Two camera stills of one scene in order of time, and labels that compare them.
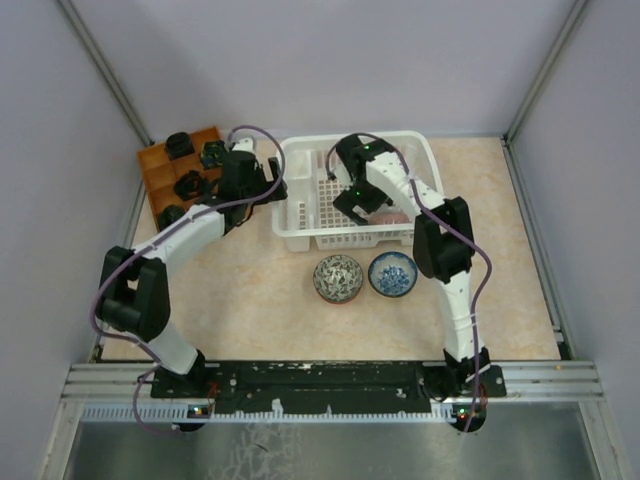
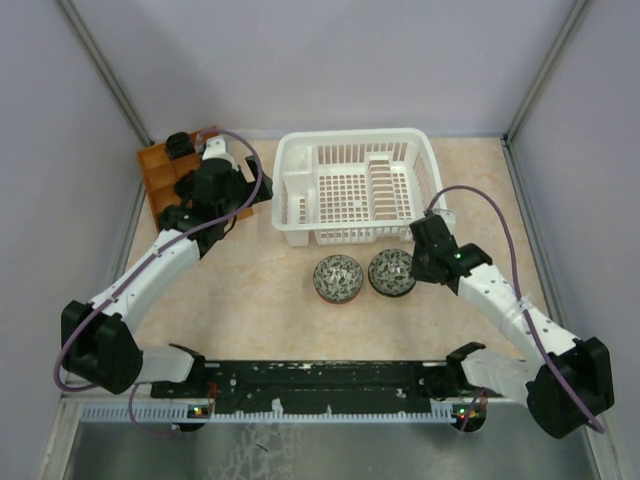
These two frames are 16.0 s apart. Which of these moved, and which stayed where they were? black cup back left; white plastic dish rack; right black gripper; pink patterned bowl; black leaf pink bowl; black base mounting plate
Moved: right black gripper; pink patterned bowl
Stayed: white plastic dish rack; black cup back left; black leaf pink bowl; black base mounting plate
